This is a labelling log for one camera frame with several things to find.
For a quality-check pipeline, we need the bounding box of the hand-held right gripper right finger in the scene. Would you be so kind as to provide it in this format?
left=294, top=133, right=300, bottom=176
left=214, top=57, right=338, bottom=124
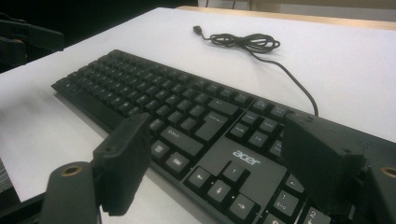
left=280, top=112, right=366, bottom=217

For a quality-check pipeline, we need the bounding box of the black computer keyboard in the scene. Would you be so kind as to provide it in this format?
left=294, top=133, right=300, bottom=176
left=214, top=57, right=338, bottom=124
left=50, top=49, right=396, bottom=224

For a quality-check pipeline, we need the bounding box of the light wooden table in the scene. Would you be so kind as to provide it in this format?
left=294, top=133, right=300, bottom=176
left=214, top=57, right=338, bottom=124
left=177, top=5, right=396, bottom=31

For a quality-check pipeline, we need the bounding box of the black keyboard cable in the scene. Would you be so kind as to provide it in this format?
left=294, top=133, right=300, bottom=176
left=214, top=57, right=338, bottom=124
left=192, top=25, right=319, bottom=118

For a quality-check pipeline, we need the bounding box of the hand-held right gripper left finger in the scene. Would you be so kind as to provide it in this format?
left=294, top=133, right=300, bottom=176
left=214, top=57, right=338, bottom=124
left=92, top=112, right=153, bottom=217

